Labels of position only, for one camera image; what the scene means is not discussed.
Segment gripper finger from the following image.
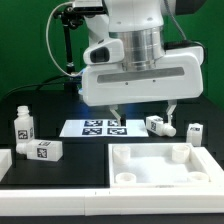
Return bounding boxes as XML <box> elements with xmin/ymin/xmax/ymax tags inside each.
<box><xmin>109</xmin><ymin>105</ymin><xmax>126</xmax><ymax>126</ymax></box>
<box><xmin>166</xmin><ymin>100</ymin><xmax>177</xmax><ymax>125</ymax></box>

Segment white U-shaped fence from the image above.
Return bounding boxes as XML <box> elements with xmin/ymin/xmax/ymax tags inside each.
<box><xmin>0</xmin><ymin>146</ymin><xmax>224</xmax><ymax>218</ymax></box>

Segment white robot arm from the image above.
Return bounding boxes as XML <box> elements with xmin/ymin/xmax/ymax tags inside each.
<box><xmin>82</xmin><ymin>0</ymin><xmax>204</xmax><ymax>112</ymax></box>

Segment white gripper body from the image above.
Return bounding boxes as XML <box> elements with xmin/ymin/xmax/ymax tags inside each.
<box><xmin>82</xmin><ymin>46</ymin><xmax>204</xmax><ymax>106</ymax></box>

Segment black camera on stand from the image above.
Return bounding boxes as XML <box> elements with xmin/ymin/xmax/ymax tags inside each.
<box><xmin>50</xmin><ymin>2</ymin><xmax>106</xmax><ymax>85</ymax></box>

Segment white camera cable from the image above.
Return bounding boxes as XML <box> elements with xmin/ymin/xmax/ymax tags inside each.
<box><xmin>45</xmin><ymin>3</ymin><xmax>81</xmax><ymax>79</ymax></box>

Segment black cables on table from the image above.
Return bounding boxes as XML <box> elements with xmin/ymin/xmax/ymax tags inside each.
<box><xmin>0</xmin><ymin>75</ymin><xmax>83</xmax><ymax>101</ymax></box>

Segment white square table top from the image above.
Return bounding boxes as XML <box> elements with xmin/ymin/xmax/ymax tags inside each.
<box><xmin>108</xmin><ymin>143</ymin><xmax>224</xmax><ymax>188</ymax></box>

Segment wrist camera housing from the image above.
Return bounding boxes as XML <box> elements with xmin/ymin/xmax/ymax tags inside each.
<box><xmin>83</xmin><ymin>38</ymin><xmax>124</xmax><ymax>65</ymax></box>

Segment paper sheet with tags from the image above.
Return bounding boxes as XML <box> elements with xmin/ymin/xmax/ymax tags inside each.
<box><xmin>60</xmin><ymin>119</ymin><xmax>148</xmax><ymax>137</ymax></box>

